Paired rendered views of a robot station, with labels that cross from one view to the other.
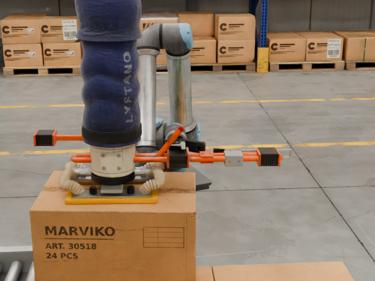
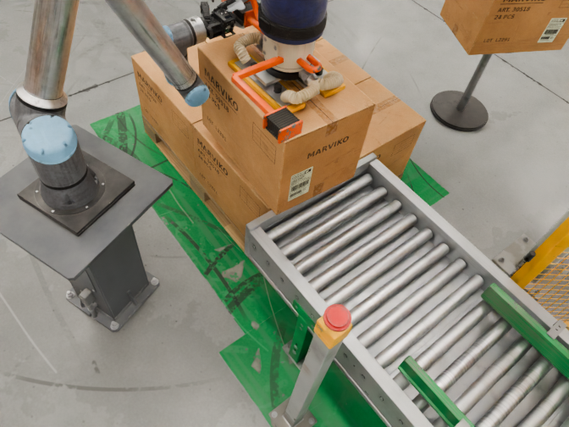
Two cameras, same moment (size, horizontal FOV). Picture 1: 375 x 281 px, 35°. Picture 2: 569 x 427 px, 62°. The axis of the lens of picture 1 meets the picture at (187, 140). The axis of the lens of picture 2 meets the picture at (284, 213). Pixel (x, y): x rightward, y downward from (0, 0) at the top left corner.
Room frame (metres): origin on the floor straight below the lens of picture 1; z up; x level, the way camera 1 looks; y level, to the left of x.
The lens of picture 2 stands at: (3.07, 1.41, 2.12)
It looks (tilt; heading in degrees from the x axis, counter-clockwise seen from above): 53 degrees down; 228
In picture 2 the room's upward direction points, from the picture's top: 9 degrees clockwise
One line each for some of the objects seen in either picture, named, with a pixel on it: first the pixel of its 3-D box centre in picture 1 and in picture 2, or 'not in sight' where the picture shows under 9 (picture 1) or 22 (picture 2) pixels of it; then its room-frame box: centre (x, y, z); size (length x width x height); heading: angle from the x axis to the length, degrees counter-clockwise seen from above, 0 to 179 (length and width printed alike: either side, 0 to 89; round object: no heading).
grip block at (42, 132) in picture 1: (45, 137); (282, 124); (2.41, 0.60, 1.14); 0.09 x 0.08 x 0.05; 3
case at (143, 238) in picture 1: (120, 235); (279, 114); (2.16, 0.27, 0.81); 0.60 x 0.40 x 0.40; 90
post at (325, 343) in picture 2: not in sight; (308, 382); (2.60, 1.14, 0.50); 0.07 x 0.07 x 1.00; 3
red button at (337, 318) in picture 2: not in sight; (336, 318); (2.60, 1.14, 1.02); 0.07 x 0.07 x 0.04
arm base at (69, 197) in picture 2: not in sight; (66, 179); (2.99, 0.20, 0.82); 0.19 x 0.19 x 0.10
